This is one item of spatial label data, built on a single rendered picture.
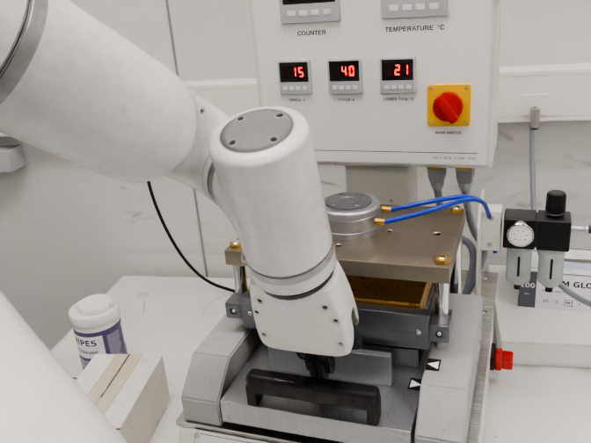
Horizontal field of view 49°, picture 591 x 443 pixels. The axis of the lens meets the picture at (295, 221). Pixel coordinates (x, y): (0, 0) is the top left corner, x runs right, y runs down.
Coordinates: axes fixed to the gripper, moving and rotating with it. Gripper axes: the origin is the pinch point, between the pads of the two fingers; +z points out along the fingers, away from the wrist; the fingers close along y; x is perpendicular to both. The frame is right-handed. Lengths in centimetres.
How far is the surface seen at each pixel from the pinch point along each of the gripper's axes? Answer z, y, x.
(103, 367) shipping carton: 20.9, -42.6, 7.2
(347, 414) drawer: 2.8, 3.8, -4.3
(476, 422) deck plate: 8.9, 16.9, 0.7
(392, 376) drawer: 5.5, 7.2, 3.0
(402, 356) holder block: 5.0, 8.0, 5.6
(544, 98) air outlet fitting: 10, 23, 70
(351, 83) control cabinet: -15.0, -2.3, 34.7
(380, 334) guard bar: 0.5, 5.9, 5.1
